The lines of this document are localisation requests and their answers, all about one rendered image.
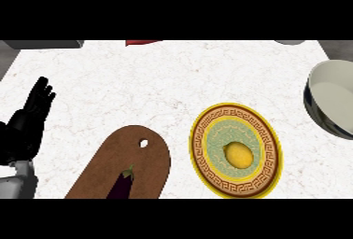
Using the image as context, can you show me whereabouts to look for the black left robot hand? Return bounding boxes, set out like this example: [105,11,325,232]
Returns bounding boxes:
[0,76,58,166]

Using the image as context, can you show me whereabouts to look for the yellow-rimmed patterned plate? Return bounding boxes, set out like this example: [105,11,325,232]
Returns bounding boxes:
[188,102,284,199]

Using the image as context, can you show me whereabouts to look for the yellow cupcake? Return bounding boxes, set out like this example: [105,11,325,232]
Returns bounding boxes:
[222,141,256,170]

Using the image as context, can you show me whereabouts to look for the white bowl with dark outside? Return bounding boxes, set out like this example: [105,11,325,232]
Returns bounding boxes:
[302,59,353,141]

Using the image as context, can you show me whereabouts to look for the brown wooden cutting board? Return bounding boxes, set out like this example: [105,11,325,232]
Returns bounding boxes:
[64,124,173,200]

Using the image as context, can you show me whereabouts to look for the dark grey appliance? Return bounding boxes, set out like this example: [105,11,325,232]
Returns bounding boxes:
[3,39,86,50]

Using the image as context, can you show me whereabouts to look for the dark purple eggplant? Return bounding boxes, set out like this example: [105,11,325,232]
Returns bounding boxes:
[105,164,136,200]

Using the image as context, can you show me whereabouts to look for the red object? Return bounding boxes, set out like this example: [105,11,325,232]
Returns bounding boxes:
[124,39,163,47]

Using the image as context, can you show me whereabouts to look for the pale grey round object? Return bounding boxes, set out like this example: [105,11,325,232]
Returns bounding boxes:
[275,39,306,47]

